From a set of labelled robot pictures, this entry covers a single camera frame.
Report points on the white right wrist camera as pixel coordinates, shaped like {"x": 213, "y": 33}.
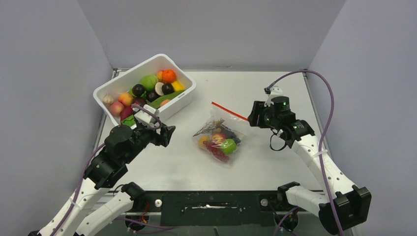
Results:
{"x": 272, "y": 92}

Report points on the orange tangerine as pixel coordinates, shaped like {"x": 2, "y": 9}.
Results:
{"x": 168, "y": 76}

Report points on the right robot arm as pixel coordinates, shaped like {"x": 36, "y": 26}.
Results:
{"x": 344, "y": 205}

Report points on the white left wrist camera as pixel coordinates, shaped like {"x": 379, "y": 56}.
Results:
{"x": 147, "y": 116}

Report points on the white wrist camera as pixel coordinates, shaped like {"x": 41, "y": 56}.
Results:
{"x": 272, "y": 92}
{"x": 147, "y": 116}

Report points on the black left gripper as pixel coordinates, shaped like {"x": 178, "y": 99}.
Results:
{"x": 163, "y": 137}

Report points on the white plastic food bin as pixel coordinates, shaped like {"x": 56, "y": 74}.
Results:
{"x": 126, "y": 80}

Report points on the yellow orange fruit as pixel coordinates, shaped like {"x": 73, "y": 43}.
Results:
{"x": 202, "y": 140}

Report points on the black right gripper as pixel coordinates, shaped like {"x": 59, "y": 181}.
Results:
{"x": 256, "y": 118}

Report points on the dark purple mangosteen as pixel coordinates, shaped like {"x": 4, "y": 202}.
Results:
{"x": 138, "y": 90}

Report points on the white garlic bulb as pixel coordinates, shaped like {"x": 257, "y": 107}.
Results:
{"x": 108, "y": 99}

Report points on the purple sweet potato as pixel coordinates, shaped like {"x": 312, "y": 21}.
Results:
{"x": 125, "y": 113}

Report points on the orange peach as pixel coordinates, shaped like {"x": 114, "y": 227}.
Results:
{"x": 126, "y": 99}

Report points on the tan longan fruit bunch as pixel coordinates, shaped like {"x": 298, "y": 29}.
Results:
{"x": 211, "y": 127}

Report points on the clear zip top bag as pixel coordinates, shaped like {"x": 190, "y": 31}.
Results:
{"x": 233, "y": 122}

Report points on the pink apple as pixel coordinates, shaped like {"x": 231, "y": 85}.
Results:
{"x": 116, "y": 109}

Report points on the green cabbage ball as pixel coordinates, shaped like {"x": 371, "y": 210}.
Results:
{"x": 149, "y": 82}

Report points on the green cucumber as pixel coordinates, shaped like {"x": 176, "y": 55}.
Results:
{"x": 156, "y": 104}

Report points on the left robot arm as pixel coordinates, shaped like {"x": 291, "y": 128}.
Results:
{"x": 107, "y": 166}

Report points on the lime green fruit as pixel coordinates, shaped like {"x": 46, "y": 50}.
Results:
{"x": 228, "y": 146}

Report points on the peach fruit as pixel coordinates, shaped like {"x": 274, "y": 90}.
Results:
{"x": 164, "y": 102}

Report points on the yellow lemon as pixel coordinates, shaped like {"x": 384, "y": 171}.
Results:
{"x": 177, "y": 86}

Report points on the dark grape bunch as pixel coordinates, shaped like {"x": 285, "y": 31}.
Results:
{"x": 232, "y": 135}

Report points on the white mushroom slice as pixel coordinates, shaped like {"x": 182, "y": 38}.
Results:
{"x": 158, "y": 88}

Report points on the dark purple plum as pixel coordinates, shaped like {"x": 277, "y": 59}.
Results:
{"x": 167, "y": 88}

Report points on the red grape bunch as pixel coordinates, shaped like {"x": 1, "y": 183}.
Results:
{"x": 216, "y": 151}

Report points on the black mounting plate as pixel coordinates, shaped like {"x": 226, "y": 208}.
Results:
{"x": 217, "y": 208}

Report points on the green lettuce leaf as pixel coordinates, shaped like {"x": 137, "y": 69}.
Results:
{"x": 129, "y": 121}

